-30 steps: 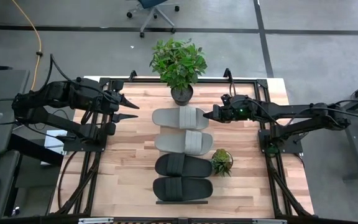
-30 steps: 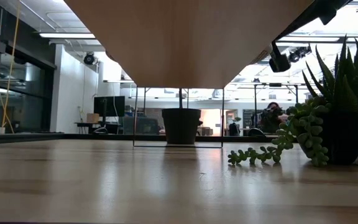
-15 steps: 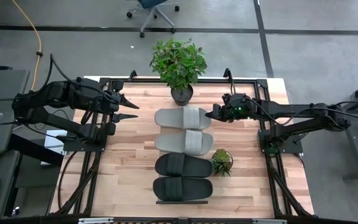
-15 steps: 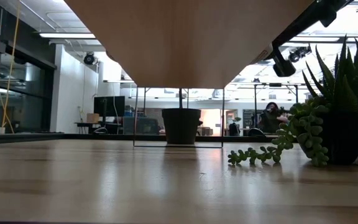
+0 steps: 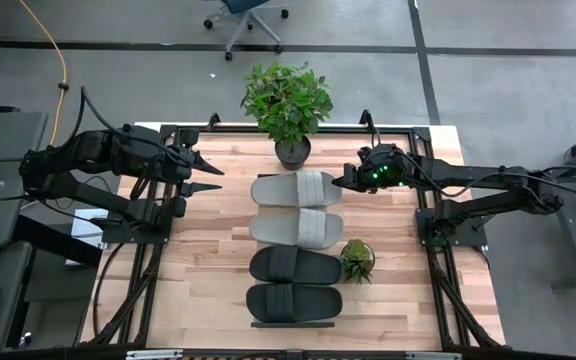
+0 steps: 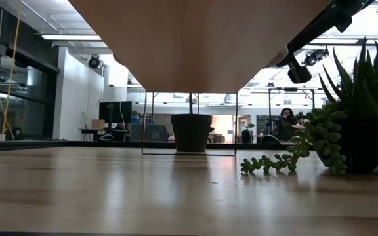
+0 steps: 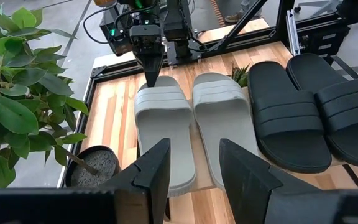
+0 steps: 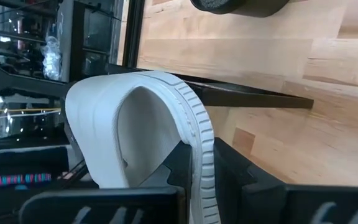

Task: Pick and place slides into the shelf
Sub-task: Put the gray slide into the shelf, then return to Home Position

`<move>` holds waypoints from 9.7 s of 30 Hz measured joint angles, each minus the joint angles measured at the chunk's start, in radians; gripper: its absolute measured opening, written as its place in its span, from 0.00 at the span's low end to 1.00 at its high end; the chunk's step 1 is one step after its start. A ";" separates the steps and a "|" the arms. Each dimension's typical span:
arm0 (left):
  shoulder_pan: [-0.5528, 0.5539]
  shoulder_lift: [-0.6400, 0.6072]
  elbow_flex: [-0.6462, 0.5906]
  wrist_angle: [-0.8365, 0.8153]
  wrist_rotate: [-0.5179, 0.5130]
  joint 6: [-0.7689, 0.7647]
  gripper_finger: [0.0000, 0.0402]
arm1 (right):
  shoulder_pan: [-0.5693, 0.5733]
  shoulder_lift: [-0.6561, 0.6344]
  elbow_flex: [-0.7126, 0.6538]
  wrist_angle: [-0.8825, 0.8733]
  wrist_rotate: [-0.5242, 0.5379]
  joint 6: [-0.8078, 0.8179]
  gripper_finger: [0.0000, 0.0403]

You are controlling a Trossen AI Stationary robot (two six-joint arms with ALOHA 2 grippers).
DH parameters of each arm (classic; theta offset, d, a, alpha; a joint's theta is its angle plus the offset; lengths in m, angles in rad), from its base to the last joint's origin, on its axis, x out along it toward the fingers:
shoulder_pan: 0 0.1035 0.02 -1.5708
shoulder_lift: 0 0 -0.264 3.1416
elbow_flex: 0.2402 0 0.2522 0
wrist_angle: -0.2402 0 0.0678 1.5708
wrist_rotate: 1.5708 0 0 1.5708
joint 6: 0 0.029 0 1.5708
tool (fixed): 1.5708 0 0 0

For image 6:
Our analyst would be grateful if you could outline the leafy plant in black pot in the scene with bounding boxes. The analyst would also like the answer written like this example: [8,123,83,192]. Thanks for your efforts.
[171,93,213,153]

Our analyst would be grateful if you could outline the succulent plant in dark pot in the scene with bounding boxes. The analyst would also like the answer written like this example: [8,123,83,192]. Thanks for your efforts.
[240,35,378,176]

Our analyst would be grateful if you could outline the long ceiling light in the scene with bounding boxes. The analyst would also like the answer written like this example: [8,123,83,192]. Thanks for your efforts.
[41,34,102,41]

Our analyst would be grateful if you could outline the dark chalkboard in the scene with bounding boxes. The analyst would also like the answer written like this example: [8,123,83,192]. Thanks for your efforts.
[256,114,277,135]

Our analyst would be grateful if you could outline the translucent storage bin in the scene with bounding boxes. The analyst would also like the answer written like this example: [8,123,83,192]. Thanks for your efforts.
[129,122,169,142]

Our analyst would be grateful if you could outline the black metal workstation frame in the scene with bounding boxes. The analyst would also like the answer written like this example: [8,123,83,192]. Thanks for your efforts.
[247,85,318,145]

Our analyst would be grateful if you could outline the black metal table frame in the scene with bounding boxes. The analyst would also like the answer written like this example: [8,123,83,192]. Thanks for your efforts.
[0,139,308,152]

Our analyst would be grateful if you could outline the yellow cable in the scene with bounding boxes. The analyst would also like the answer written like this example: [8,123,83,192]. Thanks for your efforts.
[0,0,23,142]

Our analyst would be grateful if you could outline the black monitor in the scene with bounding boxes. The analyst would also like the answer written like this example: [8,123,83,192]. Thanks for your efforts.
[98,100,133,129]

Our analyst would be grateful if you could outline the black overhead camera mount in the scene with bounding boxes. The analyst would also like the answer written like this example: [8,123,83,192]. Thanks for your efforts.
[302,47,329,67]

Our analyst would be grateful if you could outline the person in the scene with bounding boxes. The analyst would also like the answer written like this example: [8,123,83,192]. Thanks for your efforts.
[272,107,305,142]

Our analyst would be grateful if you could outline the wooden shelf with black frame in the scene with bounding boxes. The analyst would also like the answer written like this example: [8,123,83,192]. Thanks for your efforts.
[67,0,337,157]

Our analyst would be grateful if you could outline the round black ceiling camera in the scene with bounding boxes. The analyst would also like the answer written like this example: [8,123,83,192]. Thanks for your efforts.
[87,54,102,69]

